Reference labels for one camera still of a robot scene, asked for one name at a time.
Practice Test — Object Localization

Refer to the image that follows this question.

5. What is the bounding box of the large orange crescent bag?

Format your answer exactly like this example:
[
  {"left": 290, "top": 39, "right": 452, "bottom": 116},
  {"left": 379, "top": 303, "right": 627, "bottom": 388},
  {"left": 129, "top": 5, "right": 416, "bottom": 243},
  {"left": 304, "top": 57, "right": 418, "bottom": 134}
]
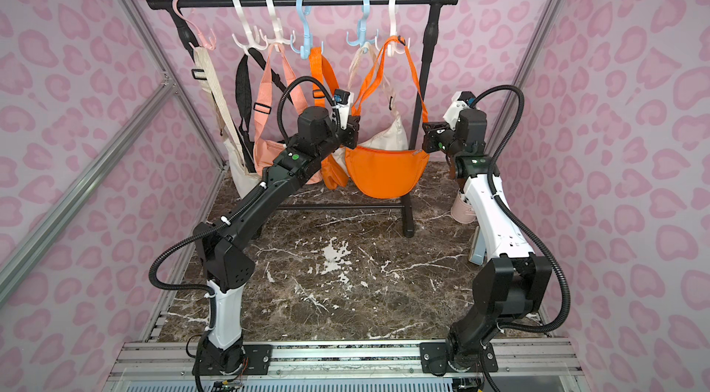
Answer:
[{"left": 345, "top": 36, "right": 429, "bottom": 199}]

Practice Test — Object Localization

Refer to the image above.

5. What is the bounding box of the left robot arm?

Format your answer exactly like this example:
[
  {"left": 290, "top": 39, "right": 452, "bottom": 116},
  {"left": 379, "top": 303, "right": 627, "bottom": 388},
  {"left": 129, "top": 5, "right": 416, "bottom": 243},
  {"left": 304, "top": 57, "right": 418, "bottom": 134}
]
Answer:
[{"left": 149, "top": 76, "right": 360, "bottom": 380}]

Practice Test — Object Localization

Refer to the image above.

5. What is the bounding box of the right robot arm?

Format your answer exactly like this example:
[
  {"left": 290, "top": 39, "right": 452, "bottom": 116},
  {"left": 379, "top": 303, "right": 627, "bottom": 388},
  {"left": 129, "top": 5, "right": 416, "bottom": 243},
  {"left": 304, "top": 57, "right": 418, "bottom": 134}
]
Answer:
[{"left": 420, "top": 84, "right": 571, "bottom": 378}]

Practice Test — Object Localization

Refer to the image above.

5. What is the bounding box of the pink shoulder bag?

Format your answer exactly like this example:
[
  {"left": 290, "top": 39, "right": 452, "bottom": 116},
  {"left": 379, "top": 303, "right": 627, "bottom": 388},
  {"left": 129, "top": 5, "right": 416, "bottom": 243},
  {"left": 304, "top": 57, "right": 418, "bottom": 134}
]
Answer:
[{"left": 253, "top": 45, "right": 296, "bottom": 174}]

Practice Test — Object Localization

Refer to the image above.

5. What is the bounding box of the small orange sling bag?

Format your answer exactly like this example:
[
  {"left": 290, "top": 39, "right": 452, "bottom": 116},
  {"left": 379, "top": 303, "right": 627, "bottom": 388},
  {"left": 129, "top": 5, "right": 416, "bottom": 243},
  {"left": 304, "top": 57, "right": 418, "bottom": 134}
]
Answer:
[{"left": 309, "top": 47, "right": 349, "bottom": 190}]

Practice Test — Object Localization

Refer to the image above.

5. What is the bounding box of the white plastic hook right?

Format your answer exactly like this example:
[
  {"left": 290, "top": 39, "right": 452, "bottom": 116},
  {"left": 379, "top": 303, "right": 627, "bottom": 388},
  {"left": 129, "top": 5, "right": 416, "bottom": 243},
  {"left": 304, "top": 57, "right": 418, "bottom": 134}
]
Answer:
[{"left": 364, "top": 0, "right": 405, "bottom": 57}]

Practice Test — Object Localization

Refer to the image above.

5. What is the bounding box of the white plastic hook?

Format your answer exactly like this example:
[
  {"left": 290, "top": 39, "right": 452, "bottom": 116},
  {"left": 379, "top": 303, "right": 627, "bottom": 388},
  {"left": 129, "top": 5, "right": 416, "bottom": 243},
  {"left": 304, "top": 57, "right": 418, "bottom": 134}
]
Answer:
[
  {"left": 260, "top": 0, "right": 293, "bottom": 45},
  {"left": 364, "top": 0, "right": 405, "bottom": 57},
  {"left": 231, "top": 0, "right": 268, "bottom": 54}
]

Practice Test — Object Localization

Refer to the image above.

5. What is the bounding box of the light blue hook right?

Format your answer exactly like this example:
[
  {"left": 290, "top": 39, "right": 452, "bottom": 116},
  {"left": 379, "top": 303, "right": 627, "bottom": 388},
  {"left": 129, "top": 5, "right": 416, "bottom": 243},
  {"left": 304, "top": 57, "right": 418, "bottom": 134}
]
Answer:
[{"left": 346, "top": 0, "right": 379, "bottom": 48}]

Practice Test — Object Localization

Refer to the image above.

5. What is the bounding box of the light blue hook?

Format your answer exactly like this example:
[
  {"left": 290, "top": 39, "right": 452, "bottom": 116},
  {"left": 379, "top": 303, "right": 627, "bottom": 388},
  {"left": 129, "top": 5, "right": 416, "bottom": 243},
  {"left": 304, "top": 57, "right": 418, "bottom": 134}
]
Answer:
[
  {"left": 290, "top": 0, "right": 325, "bottom": 60},
  {"left": 346, "top": 0, "right": 379, "bottom": 48}
]

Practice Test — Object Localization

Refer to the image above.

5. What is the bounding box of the black sling bag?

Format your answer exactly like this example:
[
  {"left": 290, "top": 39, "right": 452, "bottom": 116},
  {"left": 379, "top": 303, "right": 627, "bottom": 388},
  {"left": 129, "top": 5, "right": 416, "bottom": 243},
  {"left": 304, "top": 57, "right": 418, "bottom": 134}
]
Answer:
[{"left": 235, "top": 48, "right": 266, "bottom": 175}]

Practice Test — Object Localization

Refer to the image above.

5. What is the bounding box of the light blue hook left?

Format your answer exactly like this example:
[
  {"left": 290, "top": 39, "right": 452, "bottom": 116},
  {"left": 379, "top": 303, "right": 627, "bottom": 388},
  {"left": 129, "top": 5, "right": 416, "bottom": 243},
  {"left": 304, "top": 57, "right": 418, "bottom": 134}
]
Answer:
[{"left": 290, "top": 0, "right": 325, "bottom": 60}]

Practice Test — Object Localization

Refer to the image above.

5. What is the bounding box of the pink plastic hook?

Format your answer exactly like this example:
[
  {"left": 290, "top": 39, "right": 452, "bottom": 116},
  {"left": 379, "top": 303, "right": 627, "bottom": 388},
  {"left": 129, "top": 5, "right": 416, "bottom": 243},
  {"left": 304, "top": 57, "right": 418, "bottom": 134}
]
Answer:
[{"left": 172, "top": 0, "right": 216, "bottom": 51}]

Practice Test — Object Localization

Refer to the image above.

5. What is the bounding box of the pink pen cup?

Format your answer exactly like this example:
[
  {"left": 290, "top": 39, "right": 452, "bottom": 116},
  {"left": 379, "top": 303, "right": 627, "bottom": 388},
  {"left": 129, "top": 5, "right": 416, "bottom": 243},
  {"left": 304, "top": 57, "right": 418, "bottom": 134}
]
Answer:
[{"left": 450, "top": 192, "right": 477, "bottom": 225}]

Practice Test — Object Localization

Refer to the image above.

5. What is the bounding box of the grey blue flat box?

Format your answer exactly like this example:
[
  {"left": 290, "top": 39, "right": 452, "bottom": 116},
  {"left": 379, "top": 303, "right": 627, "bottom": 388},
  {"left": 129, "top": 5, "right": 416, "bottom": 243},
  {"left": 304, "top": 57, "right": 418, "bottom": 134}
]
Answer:
[{"left": 469, "top": 226, "right": 487, "bottom": 266}]

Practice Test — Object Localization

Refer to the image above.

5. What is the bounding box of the black garment rack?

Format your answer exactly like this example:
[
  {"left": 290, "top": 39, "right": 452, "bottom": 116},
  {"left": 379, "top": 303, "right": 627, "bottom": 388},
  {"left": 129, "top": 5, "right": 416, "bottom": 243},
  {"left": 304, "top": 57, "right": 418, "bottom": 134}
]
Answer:
[{"left": 145, "top": 0, "right": 459, "bottom": 238}]

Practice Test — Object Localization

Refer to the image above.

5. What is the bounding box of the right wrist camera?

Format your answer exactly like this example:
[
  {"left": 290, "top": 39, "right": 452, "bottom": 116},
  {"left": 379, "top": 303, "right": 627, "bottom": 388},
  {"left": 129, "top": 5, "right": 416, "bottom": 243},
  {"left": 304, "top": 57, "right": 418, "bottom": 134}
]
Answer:
[{"left": 443, "top": 91, "right": 475, "bottom": 129}]

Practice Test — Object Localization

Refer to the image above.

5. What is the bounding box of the cream bag striped strap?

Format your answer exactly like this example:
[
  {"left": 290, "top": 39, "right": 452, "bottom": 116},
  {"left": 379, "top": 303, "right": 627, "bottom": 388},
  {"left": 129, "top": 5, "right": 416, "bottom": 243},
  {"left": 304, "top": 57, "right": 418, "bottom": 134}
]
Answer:
[{"left": 190, "top": 43, "right": 262, "bottom": 200}]

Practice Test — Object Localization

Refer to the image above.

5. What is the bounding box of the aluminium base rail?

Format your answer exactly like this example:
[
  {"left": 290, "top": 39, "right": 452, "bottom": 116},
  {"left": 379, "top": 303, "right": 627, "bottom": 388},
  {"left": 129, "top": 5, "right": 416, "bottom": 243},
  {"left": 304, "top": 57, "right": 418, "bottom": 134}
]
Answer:
[{"left": 102, "top": 337, "right": 589, "bottom": 392}]

